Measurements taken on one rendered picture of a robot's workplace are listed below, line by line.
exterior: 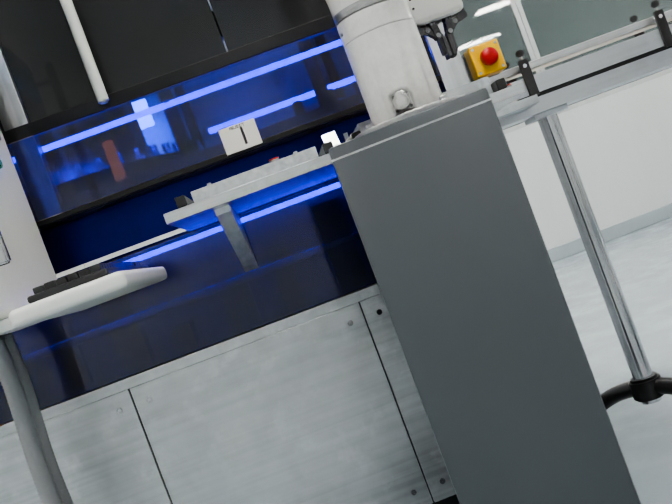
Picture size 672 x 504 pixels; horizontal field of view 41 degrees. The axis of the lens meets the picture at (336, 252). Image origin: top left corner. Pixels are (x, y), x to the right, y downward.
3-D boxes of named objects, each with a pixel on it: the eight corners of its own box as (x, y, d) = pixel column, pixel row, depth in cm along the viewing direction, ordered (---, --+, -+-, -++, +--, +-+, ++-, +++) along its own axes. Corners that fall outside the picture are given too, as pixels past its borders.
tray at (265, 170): (210, 216, 210) (205, 202, 210) (315, 178, 212) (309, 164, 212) (196, 208, 177) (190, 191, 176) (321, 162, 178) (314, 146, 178)
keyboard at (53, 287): (86, 293, 188) (82, 282, 188) (149, 269, 189) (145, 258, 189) (28, 304, 148) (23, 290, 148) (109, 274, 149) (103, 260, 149)
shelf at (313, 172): (193, 232, 210) (190, 224, 210) (472, 129, 214) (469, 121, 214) (166, 224, 162) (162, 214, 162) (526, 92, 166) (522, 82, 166)
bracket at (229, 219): (246, 272, 203) (225, 218, 203) (258, 267, 203) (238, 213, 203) (238, 275, 169) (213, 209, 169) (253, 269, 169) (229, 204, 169)
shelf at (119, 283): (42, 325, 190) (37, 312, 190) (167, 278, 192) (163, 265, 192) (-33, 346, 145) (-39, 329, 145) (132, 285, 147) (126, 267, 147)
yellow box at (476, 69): (472, 84, 213) (461, 55, 213) (500, 73, 213) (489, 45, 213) (478, 77, 205) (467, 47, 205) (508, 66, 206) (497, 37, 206)
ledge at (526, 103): (474, 130, 220) (471, 122, 220) (523, 111, 221) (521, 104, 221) (487, 121, 206) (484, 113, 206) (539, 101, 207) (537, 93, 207)
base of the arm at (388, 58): (467, 95, 133) (423, -23, 133) (348, 142, 137) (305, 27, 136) (470, 105, 152) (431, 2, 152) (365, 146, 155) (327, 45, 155)
